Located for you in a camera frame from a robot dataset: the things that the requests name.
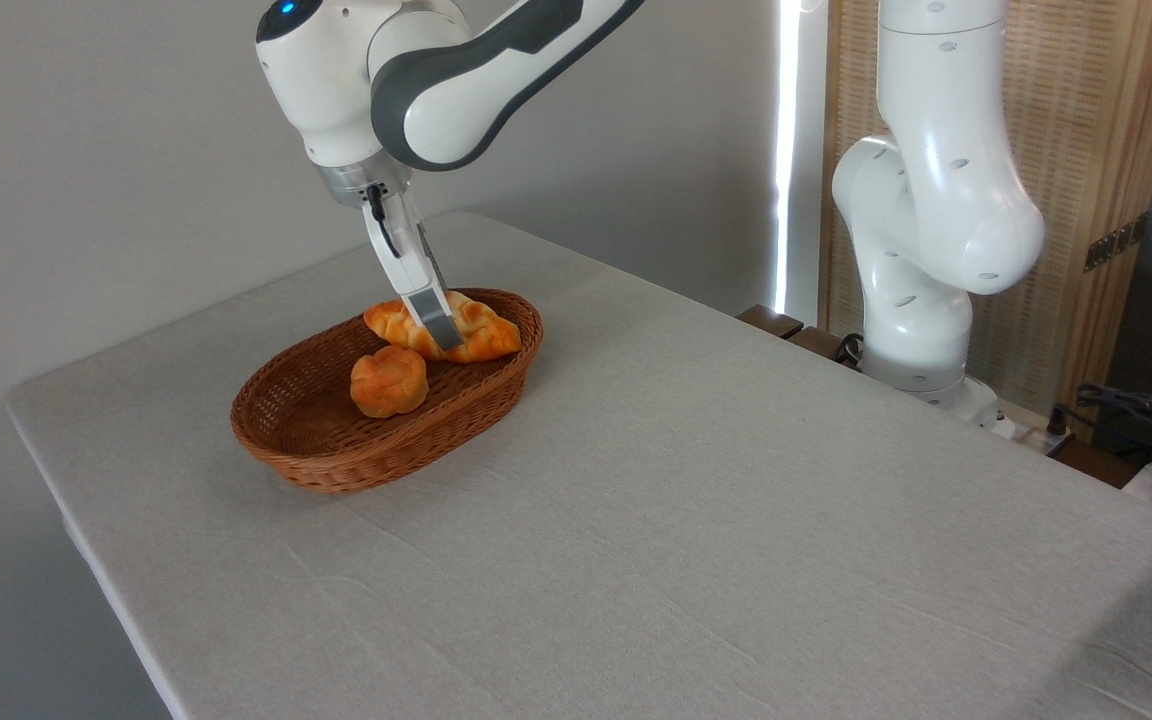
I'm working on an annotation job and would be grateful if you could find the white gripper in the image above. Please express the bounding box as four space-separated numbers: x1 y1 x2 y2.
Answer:
360 186 466 353

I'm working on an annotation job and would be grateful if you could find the long braided bread loaf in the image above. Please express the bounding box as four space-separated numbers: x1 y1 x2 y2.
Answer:
364 290 523 364

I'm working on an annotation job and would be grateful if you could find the round orange bread roll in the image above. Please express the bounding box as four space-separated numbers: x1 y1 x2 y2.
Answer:
350 345 429 419

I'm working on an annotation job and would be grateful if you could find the brown woven wicker basket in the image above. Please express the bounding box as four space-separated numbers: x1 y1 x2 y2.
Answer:
230 288 545 495

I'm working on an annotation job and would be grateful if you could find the dark brown wooden block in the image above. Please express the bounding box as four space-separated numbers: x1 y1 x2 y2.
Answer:
736 305 805 341
786 325 864 372

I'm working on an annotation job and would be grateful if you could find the grey tablecloth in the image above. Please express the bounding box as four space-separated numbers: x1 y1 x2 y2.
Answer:
4 210 1152 720

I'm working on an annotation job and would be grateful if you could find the white power strip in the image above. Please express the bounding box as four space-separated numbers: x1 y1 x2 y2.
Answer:
976 398 1077 453

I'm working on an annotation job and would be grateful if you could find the wooden bamboo folding screen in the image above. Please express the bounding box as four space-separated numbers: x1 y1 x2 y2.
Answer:
821 0 1152 441

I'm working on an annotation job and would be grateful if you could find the dark metal screen hinge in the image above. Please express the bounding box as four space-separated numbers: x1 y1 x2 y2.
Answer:
1084 212 1149 273

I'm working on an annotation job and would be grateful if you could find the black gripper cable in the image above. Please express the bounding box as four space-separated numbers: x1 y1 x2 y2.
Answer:
364 183 399 259

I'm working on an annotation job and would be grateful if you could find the black cable bundle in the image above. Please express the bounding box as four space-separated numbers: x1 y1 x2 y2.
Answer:
1074 382 1152 473

